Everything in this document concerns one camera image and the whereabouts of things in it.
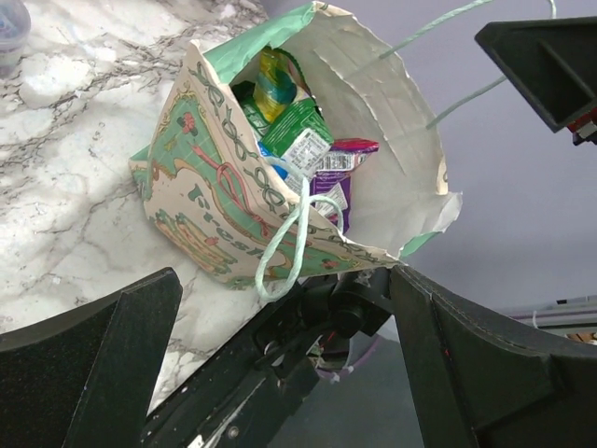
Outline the yellow green Fox's candy bag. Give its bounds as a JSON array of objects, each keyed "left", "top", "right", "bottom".
[{"left": 253, "top": 47, "right": 311, "bottom": 123}]

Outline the clear plastic cup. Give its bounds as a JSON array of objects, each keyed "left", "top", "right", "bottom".
[{"left": 0, "top": 0, "right": 31, "bottom": 78}]

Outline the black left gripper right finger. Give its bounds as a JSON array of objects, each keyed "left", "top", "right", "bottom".
[{"left": 390, "top": 265, "right": 596, "bottom": 447}]

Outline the small green snack packet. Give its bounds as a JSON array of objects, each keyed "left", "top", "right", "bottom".
[{"left": 232, "top": 81, "right": 333, "bottom": 179}]

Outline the printed paper bag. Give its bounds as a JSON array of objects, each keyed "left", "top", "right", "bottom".
[{"left": 130, "top": 2, "right": 462, "bottom": 301}]

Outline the purple snack packet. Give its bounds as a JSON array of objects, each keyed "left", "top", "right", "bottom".
[{"left": 310, "top": 138, "right": 379, "bottom": 232}]

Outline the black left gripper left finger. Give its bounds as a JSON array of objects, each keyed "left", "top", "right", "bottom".
[{"left": 1, "top": 268, "right": 183, "bottom": 447}]

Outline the blue snack packet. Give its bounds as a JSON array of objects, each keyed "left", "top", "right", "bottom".
[{"left": 257, "top": 142, "right": 306, "bottom": 194}]

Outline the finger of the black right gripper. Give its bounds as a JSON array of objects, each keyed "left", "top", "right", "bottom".
[
  {"left": 475, "top": 16, "right": 596, "bottom": 134},
  {"left": 141, "top": 273, "right": 391, "bottom": 447}
]

